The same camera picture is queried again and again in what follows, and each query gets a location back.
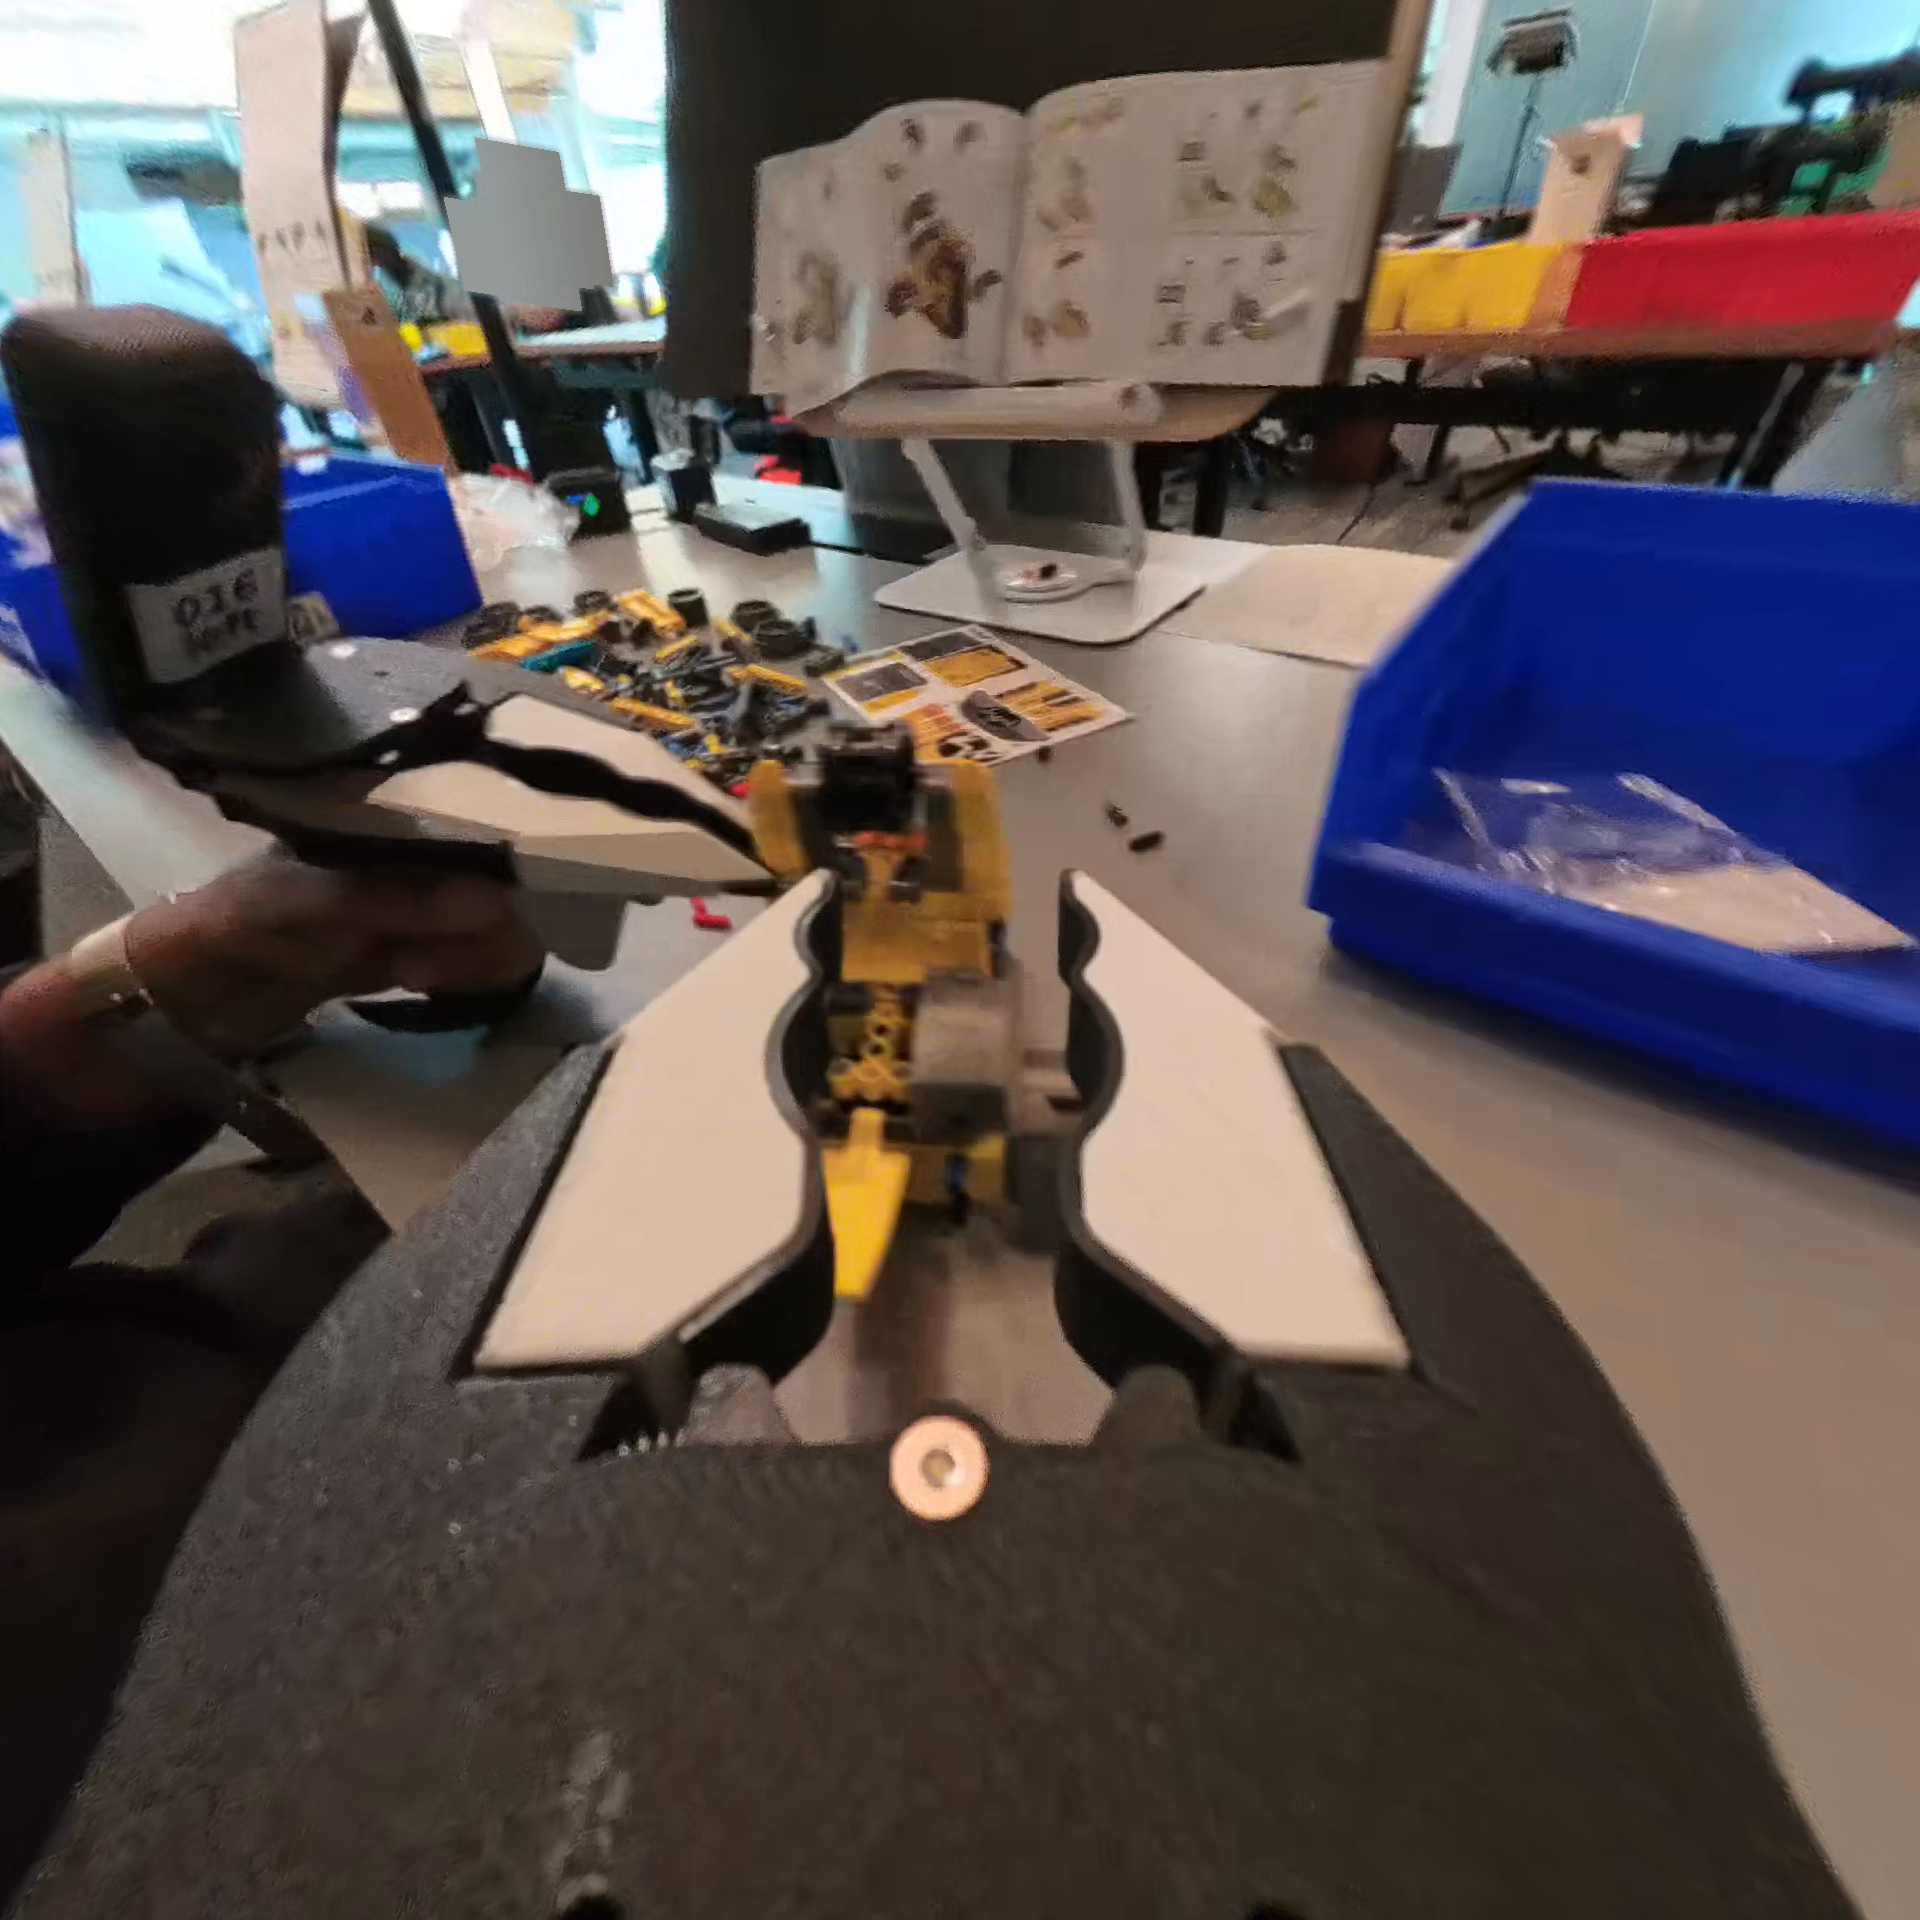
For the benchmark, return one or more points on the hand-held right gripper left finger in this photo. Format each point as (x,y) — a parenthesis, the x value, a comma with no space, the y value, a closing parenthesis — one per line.
(661,1200)

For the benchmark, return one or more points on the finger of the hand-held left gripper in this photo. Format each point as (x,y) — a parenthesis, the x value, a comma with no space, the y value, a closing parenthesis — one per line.
(600,734)
(600,850)

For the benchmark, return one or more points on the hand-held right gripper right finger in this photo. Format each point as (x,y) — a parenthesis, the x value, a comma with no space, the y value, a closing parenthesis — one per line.
(1230,1186)

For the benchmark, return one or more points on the yellow toy brick vehicle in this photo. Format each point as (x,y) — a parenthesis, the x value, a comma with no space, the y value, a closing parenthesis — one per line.
(901,916)

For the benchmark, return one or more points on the person's left forearm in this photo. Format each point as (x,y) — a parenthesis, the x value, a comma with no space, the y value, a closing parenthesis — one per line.
(59,1079)

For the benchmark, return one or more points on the person's left hand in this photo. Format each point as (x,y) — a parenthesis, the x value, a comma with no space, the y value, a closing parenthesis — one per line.
(270,946)

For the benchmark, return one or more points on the pile of toy brick pieces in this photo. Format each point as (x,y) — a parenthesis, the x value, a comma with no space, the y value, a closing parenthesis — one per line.
(646,675)

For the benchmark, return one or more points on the blue plastic storage bin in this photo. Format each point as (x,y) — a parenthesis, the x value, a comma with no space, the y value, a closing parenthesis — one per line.
(1651,630)
(376,548)

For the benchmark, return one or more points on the black charger with green light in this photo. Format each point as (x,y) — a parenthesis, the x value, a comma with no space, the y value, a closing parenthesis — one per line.
(587,509)

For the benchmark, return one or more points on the crumpled clear plastic bag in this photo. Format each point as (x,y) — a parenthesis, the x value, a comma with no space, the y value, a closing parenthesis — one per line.
(511,517)

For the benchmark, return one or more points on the black power adapter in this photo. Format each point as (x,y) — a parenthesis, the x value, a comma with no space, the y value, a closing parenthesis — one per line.
(750,524)

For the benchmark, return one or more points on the small black box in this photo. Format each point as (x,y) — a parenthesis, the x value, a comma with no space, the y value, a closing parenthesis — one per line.
(682,483)

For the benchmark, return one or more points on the brown cardboard box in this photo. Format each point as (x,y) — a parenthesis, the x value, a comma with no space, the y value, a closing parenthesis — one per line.
(390,375)

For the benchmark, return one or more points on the yellow sticker sheet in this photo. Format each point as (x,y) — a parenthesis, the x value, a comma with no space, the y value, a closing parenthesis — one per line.
(960,683)

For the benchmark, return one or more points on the white book stand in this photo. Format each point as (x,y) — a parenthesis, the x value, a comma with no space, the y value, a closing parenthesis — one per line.
(1109,600)

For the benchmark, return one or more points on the black pole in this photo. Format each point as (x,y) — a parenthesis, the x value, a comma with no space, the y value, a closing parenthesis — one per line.
(427,135)

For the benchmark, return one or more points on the printed paper sheet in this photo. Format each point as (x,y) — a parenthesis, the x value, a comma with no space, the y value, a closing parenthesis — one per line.
(1320,600)

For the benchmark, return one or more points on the person's torso in dark sweater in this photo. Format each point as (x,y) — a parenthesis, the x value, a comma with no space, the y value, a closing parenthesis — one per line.
(90,1501)

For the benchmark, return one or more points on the open instruction booklet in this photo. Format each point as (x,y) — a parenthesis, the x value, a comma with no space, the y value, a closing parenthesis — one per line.
(1142,224)

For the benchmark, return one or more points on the red and yellow covered table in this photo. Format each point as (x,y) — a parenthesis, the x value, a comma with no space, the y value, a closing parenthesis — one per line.
(1723,270)

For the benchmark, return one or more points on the studio light on stand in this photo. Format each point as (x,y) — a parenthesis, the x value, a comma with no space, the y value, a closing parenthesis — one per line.
(1529,44)

